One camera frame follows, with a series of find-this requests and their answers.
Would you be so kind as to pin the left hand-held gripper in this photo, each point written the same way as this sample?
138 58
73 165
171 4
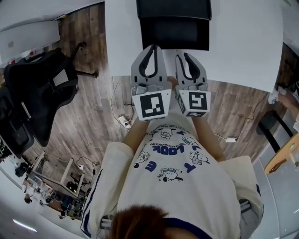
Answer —
151 106

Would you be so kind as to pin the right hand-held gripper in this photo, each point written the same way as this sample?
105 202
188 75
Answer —
197 101

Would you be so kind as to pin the black box drawer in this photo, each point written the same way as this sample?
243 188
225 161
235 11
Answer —
174 32

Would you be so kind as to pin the black box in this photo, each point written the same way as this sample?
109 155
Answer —
174 8

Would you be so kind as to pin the person's left forearm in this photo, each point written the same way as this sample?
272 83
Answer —
136 133

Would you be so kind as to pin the person's right forearm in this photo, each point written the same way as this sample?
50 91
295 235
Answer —
208 137

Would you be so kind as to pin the white power strip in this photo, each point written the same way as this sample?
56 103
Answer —
124 121

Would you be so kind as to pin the white power adapter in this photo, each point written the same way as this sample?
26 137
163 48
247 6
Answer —
231 139

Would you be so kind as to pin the black stool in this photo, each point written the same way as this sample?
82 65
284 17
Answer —
275 128

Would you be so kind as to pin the black mesh office chair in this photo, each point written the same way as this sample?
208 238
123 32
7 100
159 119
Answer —
39 93

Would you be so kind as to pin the white printed t-shirt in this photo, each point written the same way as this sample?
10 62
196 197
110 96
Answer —
175 191

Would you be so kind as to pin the wooden desk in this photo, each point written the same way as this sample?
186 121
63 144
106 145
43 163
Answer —
283 154

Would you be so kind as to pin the white side desk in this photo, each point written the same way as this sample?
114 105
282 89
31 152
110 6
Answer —
28 35

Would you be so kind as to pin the black padded office chair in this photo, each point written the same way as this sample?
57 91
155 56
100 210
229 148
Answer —
11 126

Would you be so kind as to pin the white metal frame table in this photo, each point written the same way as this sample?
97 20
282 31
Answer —
58 177

